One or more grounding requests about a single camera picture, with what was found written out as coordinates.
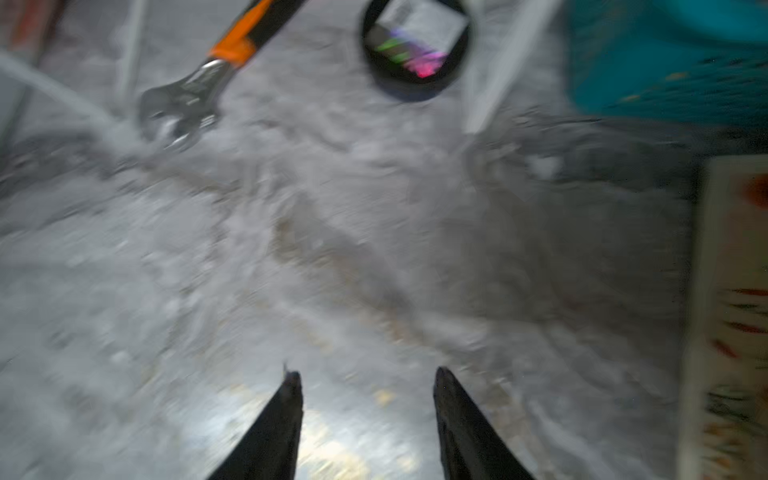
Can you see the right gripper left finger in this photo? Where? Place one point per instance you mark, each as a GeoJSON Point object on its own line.
{"type": "Point", "coordinates": [269, 448]}

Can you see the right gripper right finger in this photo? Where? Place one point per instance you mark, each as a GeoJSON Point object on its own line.
{"type": "Point", "coordinates": [470, 448]}

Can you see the cream canvas tote bag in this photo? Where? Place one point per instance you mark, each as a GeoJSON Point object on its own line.
{"type": "Point", "coordinates": [723, 399]}

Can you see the black tape roll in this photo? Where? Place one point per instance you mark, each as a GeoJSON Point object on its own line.
{"type": "Point", "coordinates": [415, 50]}

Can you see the wooden two-tier shelf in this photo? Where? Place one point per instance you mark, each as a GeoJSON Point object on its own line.
{"type": "Point", "coordinates": [485, 94]}

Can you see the teal plastic fruit basket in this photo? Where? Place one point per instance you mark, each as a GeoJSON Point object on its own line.
{"type": "Point", "coordinates": [688, 61]}

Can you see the orange handled wrench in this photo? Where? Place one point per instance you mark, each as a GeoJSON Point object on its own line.
{"type": "Point", "coordinates": [177, 114]}

